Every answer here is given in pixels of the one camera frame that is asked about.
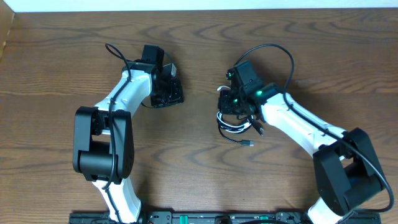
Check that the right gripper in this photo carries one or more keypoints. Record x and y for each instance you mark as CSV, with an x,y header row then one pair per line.
x,y
222,104

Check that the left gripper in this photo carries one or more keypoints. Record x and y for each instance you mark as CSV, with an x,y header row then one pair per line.
x,y
177,98

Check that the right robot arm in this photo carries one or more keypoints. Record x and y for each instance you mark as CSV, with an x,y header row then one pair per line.
x,y
347,170

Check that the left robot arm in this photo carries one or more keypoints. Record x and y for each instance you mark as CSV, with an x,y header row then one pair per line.
x,y
103,145

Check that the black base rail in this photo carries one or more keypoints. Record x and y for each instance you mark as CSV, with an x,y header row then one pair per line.
x,y
195,218

